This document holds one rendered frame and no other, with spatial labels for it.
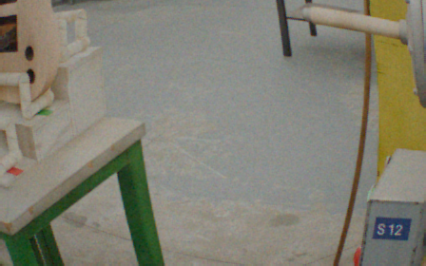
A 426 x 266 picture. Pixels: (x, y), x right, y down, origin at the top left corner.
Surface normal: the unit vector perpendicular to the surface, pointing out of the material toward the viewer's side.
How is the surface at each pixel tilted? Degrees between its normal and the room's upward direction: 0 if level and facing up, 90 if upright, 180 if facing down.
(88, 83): 90
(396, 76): 90
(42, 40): 89
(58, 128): 90
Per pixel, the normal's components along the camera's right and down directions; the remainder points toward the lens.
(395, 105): -0.47, 0.36
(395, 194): -0.08, -0.93
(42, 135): 0.87, 0.11
